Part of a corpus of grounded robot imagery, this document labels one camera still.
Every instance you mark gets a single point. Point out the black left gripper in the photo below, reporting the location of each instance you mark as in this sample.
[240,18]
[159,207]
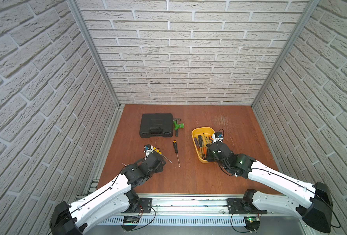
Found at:
[156,157]

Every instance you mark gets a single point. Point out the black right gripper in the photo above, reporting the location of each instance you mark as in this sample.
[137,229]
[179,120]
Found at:
[208,154]

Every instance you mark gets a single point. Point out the yellow transparent handle screwdriver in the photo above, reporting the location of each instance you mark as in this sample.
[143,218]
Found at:
[159,152]

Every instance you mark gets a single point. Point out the orange black large screwdriver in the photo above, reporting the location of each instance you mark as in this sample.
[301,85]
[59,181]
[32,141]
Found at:
[204,149]

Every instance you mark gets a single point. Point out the dark red handle screwdriver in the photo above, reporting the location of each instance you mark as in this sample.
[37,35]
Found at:
[197,145]

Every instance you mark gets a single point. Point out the black yellow-capped screwdriver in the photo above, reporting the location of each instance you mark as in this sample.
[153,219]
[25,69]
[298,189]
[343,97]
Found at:
[176,151]

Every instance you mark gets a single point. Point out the yellow black phillips screwdriver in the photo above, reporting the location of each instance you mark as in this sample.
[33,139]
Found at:
[201,144]

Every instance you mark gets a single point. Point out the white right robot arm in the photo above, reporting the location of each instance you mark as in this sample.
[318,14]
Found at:
[312,203]

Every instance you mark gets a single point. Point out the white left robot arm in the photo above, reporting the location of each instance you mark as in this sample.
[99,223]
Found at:
[115,197]

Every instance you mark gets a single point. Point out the yellow plastic storage box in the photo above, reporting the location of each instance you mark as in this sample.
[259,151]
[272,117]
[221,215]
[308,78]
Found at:
[202,137]

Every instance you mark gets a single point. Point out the black plastic tool case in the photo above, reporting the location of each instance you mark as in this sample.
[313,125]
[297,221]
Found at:
[156,125]

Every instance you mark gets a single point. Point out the left controller board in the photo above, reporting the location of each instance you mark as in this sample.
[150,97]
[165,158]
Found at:
[130,223]

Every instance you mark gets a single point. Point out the controller board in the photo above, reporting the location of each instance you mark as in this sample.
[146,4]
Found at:
[130,223]
[252,224]

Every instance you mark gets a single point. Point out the right controller board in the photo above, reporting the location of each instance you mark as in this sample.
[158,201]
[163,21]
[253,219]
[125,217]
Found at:
[252,224]

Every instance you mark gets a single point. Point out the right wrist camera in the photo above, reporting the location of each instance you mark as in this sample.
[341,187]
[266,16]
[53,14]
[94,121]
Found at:
[217,137]

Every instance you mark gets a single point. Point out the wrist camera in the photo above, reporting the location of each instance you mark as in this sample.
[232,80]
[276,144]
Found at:
[148,149]
[217,137]

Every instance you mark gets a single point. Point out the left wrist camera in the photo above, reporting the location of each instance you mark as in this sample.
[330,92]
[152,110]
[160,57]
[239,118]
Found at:
[148,149]

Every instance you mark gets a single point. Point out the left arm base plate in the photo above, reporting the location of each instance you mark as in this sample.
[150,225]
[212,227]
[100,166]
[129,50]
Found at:
[142,206]

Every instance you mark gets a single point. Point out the aluminium front rail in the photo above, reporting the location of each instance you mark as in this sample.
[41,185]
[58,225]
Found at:
[204,204]

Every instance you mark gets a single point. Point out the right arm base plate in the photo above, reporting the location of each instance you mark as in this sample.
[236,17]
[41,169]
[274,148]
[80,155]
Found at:
[240,206]

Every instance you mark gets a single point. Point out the aluminium frame post left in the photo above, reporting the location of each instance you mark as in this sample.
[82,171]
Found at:
[77,14]

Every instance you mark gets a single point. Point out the aluminium frame post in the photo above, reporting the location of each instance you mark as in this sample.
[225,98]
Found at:
[77,14]
[307,13]

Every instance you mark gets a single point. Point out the aluminium frame post right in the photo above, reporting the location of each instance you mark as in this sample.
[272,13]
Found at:
[307,13]

